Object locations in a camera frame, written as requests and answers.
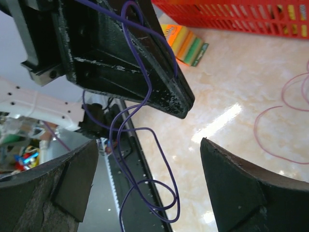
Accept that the red plastic basket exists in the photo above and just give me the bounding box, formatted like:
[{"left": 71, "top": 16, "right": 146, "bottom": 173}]
[{"left": 152, "top": 0, "right": 309, "bottom": 40}]

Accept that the orange yellow box on table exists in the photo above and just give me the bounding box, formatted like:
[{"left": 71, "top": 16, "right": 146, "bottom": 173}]
[{"left": 160, "top": 24, "right": 209, "bottom": 67}]

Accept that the pink wire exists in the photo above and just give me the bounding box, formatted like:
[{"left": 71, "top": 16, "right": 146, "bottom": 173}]
[{"left": 253, "top": 59, "right": 309, "bottom": 165}]

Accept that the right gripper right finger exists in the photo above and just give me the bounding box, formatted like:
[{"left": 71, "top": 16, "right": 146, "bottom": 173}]
[{"left": 200, "top": 138, "right": 309, "bottom": 232}]

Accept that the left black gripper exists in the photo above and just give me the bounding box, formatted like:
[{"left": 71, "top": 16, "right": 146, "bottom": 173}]
[{"left": 0, "top": 0, "right": 65, "bottom": 86}]

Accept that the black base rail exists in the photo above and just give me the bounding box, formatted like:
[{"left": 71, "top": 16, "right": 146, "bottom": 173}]
[{"left": 104, "top": 101, "right": 179, "bottom": 232}]

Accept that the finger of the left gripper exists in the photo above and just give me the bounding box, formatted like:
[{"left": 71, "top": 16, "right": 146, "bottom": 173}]
[
  {"left": 135, "top": 0, "right": 195, "bottom": 102},
  {"left": 53, "top": 0, "right": 191, "bottom": 119}
]

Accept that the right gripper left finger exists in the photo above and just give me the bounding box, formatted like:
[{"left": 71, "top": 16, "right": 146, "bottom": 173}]
[{"left": 0, "top": 140, "right": 98, "bottom": 232}]

